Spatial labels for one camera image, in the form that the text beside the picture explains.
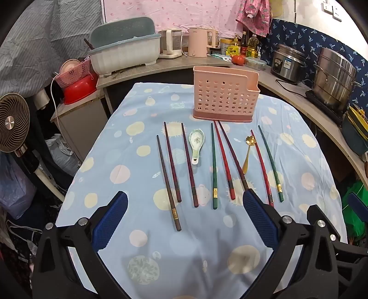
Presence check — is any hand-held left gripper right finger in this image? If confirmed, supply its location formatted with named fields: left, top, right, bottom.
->
left=242, top=189, right=340, bottom=299

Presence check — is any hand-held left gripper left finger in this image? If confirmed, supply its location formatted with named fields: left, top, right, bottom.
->
left=34, top=190, right=129, bottom=299

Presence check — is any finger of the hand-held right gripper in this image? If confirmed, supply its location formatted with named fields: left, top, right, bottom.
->
left=329, top=233, right=368, bottom=299
left=347, top=192, right=368, bottom=224

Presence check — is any red chopstick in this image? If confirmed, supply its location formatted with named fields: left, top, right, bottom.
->
left=213, top=120, right=236, bottom=201
left=250, top=129, right=274, bottom=207

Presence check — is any green chopstick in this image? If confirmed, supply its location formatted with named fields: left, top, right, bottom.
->
left=211, top=123, right=218, bottom=209
left=258, top=125, right=285, bottom=202

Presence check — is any dark brown chopstick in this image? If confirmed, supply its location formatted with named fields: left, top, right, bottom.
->
left=218, top=120, right=250, bottom=192

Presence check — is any maroon chopstick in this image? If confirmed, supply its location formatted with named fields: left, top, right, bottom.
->
left=163, top=121, right=182, bottom=203
left=181, top=123, right=199, bottom=208

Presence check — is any pink perforated utensil holder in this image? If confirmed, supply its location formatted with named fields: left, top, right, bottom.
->
left=193, top=66, right=261, bottom=124

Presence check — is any green bag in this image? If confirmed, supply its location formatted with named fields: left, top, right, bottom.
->
left=341, top=180, right=368, bottom=248

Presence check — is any gold flower spoon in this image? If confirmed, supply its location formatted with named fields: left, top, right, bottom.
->
left=242, top=136, right=256, bottom=175

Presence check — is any blue dotted tablecloth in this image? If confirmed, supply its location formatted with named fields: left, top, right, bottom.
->
left=55, top=82, right=347, bottom=299

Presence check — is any dark green container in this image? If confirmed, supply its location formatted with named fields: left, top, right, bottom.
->
left=342, top=105, right=368, bottom=154

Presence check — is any grey plastic bag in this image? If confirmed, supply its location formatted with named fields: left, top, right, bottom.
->
left=46, top=135, right=79, bottom=176

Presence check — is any white green ceramic spoon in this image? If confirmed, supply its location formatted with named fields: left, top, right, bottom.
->
left=189, top=129, right=205, bottom=165

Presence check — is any blue plastic bag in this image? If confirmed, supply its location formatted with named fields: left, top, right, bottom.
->
left=0, top=152, right=36, bottom=219

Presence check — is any black induction cooker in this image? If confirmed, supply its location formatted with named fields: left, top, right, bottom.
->
left=305, top=89, right=345, bottom=124

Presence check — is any steel steamer pot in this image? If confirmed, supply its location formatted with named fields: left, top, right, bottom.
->
left=312, top=47, right=363, bottom=112

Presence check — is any red plastic basin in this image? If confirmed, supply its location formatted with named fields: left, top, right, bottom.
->
left=63, top=75, right=98, bottom=105

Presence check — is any beige round fan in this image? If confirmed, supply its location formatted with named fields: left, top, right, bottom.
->
left=0, top=92, right=39, bottom=173

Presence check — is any pink plastic basket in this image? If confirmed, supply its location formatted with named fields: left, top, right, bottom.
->
left=55, top=59, right=92, bottom=88

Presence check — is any glass food container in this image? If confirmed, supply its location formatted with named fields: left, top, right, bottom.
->
left=245, top=57, right=267, bottom=71

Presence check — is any steel rice cooker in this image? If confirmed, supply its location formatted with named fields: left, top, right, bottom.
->
left=271, top=43, right=308, bottom=84

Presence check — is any pink bowl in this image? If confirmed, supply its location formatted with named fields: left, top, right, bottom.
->
left=59, top=59, right=82, bottom=74

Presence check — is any white dish drainer teal lid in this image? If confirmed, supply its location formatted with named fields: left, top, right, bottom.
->
left=88, top=17, right=162, bottom=78

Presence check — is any cooking oil bottle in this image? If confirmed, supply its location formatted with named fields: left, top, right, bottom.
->
left=247, top=34, right=261, bottom=58

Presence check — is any blue patterned cloth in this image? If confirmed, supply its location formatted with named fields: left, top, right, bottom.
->
left=260, top=19, right=368, bottom=115

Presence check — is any white glass kettle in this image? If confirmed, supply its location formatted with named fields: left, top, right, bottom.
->
left=158, top=29, right=183, bottom=59

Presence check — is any pink electric kettle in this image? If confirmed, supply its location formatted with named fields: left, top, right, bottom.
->
left=188, top=27, right=218, bottom=58

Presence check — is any grey curtain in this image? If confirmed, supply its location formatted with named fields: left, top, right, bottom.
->
left=0, top=0, right=104, bottom=98

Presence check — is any pink floral garment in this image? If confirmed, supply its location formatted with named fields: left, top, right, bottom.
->
left=236, top=0, right=272, bottom=38

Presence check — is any pink dotted curtain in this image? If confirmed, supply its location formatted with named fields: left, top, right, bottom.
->
left=103, top=0, right=245, bottom=31

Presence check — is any white wall socket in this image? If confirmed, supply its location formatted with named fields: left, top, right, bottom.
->
left=322, top=0, right=342, bottom=22

